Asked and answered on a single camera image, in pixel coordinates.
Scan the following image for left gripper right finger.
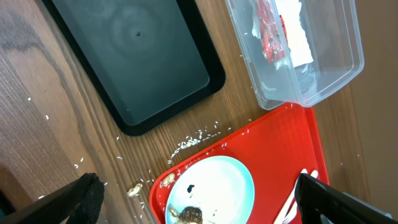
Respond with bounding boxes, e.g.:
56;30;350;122
295;174;392;224

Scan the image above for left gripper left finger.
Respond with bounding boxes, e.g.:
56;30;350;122
1;173;104;224

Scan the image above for white plastic fork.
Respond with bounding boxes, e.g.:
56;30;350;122
282;170;318;224

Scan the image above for light blue plate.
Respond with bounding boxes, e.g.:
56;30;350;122
165;156;255;223

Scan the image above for brown food scraps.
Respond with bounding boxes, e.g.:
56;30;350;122
167;184;203;224

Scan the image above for white napkin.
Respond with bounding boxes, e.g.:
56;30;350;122
250;0;313;70

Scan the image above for red snack wrapper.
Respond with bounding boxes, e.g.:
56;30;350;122
257;0;285;62

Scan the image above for food crumb on table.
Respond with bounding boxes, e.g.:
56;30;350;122
127;183;142;198

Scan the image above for red serving tray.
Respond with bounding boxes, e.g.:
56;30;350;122
149;103;329;223

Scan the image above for food crumb on tray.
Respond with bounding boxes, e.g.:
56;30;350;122
160;172;175;187

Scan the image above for clear plastic bin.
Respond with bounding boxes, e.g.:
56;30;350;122
226;0;364;110

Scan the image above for black plastic tray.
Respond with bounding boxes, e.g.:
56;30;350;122
44;0;226;136

